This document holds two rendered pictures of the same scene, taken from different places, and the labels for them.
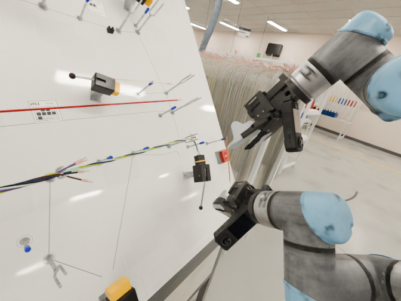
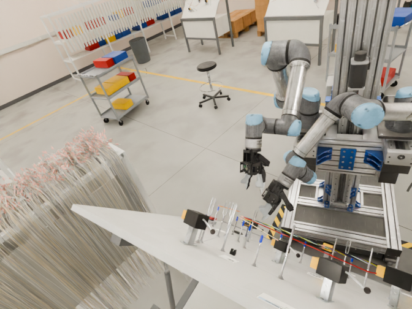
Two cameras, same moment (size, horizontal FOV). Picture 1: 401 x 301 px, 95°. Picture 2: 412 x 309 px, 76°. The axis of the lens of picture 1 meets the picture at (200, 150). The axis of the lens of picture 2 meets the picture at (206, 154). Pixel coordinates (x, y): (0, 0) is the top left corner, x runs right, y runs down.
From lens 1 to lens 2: 121 cm
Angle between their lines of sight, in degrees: 71
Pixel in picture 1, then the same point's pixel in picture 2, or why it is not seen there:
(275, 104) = (254, 160)
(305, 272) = (309, 173)
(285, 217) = (298, 173)
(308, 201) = (298, 164)
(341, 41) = (260, 127)
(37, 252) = not seen: hidden behind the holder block
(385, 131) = not seen: outside the picture
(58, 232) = not seen: hidden behind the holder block
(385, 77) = (297, 132)
